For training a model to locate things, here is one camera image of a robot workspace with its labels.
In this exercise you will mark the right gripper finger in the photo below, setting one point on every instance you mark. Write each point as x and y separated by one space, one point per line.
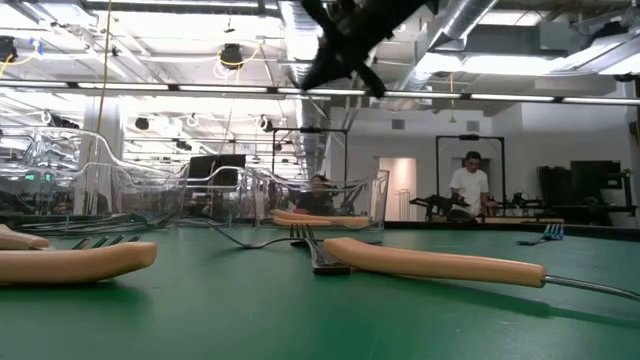
374 75
325 70

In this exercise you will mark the black background robot arm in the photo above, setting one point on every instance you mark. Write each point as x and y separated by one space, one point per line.
435 204
520 205

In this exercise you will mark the black ceiling device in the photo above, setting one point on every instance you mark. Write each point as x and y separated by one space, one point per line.
231 54
7 49

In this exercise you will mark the clear plastic bin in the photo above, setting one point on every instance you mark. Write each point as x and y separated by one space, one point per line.
60 165
220 200
360 195

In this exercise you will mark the person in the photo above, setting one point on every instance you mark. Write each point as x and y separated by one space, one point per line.
316 200
470 187

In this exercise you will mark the black monitor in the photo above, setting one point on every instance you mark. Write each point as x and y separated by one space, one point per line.
215 167

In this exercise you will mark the black round ceiling lamp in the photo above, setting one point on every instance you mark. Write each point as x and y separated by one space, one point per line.
142 123

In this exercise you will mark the long ceiling light bar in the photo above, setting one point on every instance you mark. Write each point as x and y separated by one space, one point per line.
125 86

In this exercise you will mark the wooden top background table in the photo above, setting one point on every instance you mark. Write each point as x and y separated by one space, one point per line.
525 220

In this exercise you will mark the white column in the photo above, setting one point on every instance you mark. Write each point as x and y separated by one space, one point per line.
107 125

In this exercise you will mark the black monitor bank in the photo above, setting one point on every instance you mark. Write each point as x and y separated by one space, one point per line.
595 180

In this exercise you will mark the green table mat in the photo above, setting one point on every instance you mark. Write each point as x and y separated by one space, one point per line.
320 330

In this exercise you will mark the black frame stand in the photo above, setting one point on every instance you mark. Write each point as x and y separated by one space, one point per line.
470 137

